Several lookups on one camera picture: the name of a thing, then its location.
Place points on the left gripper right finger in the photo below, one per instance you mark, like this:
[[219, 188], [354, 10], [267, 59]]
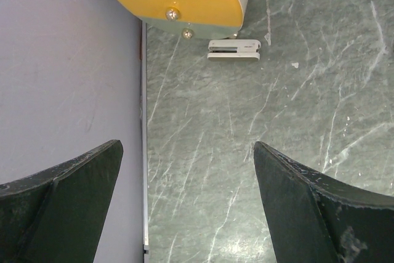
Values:
[[315, 218]]

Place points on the small beige drawer piece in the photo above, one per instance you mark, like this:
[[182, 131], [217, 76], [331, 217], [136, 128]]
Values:
[[234, 49]]

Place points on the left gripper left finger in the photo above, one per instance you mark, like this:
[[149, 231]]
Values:
[[58, 214]]

